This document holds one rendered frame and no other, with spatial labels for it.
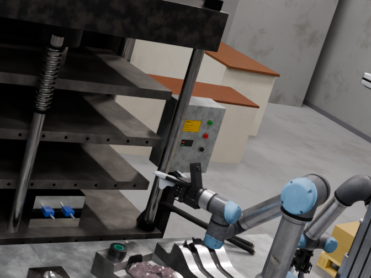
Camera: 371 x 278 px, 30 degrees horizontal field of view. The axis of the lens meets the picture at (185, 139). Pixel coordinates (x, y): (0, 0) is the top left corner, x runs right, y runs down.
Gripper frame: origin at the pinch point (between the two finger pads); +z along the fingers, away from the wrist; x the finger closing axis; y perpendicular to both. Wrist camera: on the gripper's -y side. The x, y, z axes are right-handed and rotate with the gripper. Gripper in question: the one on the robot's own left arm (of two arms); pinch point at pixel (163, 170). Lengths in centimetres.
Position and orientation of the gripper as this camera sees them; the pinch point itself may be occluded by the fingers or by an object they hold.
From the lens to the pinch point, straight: 267.9
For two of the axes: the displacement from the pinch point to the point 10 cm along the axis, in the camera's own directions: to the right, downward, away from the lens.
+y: -3.5, 9.2, 1.8
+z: -7.9, -3.9, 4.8
